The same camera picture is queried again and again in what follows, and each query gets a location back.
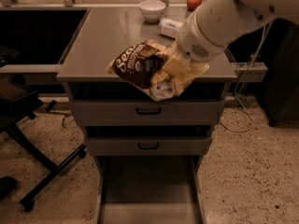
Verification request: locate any grey drawer cabinet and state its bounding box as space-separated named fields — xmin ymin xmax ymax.
xmin=55 ymin=5 xmax=238 ymax=224

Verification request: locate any grey bottom drawer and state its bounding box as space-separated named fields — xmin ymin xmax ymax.
xmin=95 ymin=156 xmax=206 ymax=224

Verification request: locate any clear plastic bottle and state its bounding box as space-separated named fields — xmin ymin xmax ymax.
xmin=159 ymin=18 xmax=182 ymax=39

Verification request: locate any white cable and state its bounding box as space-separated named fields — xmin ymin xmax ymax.
xmin=218 ymin=21 xmax=274 ymax=133

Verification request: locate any grey top drawer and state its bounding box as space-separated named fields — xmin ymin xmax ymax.
xmin=68 ymin=82 xmax=224 ymax=126

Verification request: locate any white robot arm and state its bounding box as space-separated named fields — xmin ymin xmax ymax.
xmin=151 ymin=0 xmax=299 ymax=85

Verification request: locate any grey middle drawer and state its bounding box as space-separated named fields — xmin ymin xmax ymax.
xmin=85 ymin=125 xmax=211 ymax=156

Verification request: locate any white ceramic bowl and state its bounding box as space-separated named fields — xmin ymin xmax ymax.
xmin=138 ymin=0 xmax=166 ymax=22

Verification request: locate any brown chip bag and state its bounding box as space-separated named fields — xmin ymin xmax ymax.
xmin=107 ymin=40 xmax=209 ymax=101

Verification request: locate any dark cabinet at right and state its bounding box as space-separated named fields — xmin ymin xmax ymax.
xmin=261 ymin=20 xmax=299 ymax=127

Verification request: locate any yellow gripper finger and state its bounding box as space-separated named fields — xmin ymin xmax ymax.
xmin=150 ymin=54 xmax=191 ymax=86

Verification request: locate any grey drawer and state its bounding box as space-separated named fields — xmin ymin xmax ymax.
xmin=68 ymin=82 xmax=224 ymax=126
xmin=85 ymin=125 xmax=211 ymax=156
xmin=95 ymin=156 xmax=206 ymax=224

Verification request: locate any red apple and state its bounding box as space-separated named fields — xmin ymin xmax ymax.
xmin=186 ymin=0 xmax=202 ymax=11

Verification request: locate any black office chair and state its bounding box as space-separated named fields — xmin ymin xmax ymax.
xmin=0 ymin=45 xmax=87 ymax=212

